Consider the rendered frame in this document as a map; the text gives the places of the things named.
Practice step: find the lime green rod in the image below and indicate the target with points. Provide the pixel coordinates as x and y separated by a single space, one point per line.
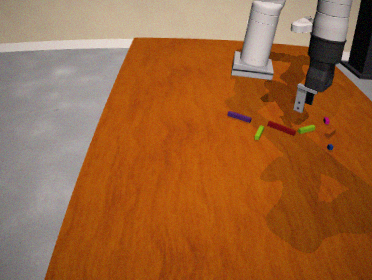
259 132
306 129

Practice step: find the purple rod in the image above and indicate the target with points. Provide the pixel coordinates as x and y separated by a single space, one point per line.
239 116

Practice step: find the dark red rod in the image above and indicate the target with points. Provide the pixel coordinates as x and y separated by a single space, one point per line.
281 128

